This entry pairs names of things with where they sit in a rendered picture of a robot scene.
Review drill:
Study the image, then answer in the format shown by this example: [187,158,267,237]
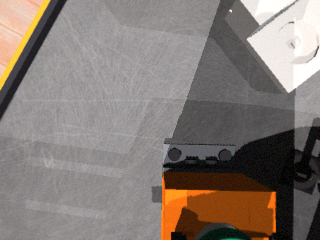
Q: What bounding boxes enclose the orange tube holder plate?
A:
[161,172,276,240]

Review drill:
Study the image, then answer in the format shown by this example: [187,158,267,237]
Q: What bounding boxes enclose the white tray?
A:
[225,0,320,95]

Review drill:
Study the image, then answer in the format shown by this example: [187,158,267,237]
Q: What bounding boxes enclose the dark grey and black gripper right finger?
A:
[268,232,293,240]

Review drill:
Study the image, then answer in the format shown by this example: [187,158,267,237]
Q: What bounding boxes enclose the black table edge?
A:
[0,0,66,119]

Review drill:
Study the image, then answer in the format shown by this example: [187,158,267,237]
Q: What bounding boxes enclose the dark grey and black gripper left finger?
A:
[171,232,187,240]

